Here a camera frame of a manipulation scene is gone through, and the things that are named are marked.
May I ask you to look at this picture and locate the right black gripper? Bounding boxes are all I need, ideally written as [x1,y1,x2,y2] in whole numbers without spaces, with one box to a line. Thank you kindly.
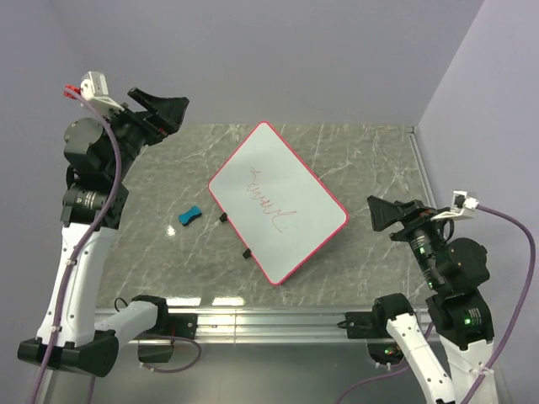
[366,193,451,287]

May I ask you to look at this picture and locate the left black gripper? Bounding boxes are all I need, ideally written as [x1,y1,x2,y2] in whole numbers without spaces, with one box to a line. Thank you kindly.
[99,87,189,180]

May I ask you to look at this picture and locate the pink framed whiteboard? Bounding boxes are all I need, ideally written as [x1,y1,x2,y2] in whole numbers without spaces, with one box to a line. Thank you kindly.
[208,122,349,285]

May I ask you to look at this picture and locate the blue whiteboard eraser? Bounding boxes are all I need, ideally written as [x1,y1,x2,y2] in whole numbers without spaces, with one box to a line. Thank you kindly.
[178,205,202,226]

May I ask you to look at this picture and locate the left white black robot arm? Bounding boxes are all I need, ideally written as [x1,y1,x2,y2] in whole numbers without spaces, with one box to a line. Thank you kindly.
[18,88,189,377]

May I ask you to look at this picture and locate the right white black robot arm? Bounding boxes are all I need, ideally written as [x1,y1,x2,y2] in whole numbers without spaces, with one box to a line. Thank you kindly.
[367,191,499,403]

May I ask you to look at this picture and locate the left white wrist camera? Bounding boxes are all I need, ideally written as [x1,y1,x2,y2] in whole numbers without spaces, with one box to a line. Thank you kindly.
[63,71,124,116]

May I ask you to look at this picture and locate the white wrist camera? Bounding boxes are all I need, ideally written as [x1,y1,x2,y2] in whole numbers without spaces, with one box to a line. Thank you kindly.
[63,71,124,116]
[431,190,479,221]

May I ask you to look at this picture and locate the aluminium right side rail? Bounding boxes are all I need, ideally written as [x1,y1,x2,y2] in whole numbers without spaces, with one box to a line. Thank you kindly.
[405,126,437,207]

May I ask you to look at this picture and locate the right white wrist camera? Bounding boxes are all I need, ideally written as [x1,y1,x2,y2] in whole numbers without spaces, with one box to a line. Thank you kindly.
[431,190,479,221]

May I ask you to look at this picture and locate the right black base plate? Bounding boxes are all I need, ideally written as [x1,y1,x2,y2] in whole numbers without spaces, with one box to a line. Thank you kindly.
[339,311,379,339]

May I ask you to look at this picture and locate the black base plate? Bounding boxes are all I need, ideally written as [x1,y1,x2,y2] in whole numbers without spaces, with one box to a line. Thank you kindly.
[339,311,379,339]
[165,313,198,339]

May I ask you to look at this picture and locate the aluminium mounting rail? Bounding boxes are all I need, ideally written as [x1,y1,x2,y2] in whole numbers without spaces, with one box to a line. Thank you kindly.
[94,306,435,345]

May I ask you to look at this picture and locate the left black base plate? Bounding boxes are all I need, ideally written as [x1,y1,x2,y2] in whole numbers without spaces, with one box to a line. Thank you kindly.
[165,313,198,339]

